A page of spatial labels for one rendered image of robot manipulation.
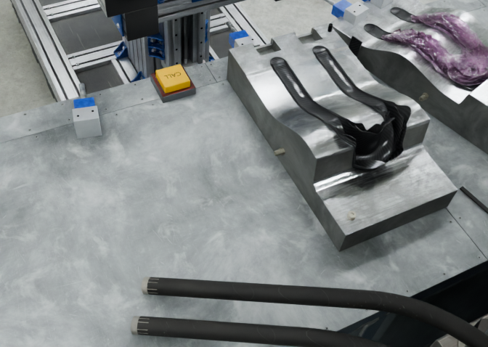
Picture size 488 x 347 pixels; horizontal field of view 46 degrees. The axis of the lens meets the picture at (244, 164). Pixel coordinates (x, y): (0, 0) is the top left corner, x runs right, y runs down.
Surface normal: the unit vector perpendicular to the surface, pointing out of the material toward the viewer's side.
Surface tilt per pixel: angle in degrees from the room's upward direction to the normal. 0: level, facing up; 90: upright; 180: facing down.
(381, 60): 90
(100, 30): 0
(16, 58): 0
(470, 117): 90
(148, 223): 0
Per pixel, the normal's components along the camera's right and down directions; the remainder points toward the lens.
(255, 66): 0.07, -0.62
